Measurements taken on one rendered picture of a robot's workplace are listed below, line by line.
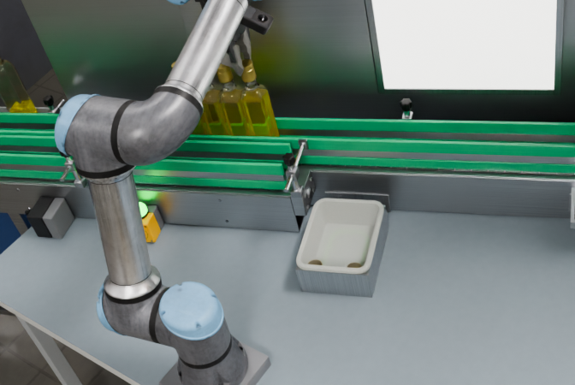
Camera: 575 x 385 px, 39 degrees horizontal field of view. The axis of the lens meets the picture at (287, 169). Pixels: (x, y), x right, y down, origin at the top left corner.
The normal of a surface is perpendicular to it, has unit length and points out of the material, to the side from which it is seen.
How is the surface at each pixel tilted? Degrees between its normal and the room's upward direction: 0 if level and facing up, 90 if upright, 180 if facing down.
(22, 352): 0
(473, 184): 90
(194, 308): 9
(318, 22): 90
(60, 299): 0
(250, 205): 90
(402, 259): 0
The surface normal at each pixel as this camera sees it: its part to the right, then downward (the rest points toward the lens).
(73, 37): -0.25, 0.68
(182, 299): -0.04, -0.70
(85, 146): -0.39, 0.49
